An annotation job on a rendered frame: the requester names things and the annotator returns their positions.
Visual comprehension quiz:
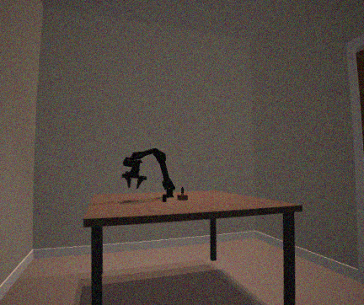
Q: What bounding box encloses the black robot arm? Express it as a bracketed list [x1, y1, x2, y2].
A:
[123, 148, 175, 197]

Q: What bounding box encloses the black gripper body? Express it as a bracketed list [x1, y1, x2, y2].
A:
[121, 168, 147, 180]

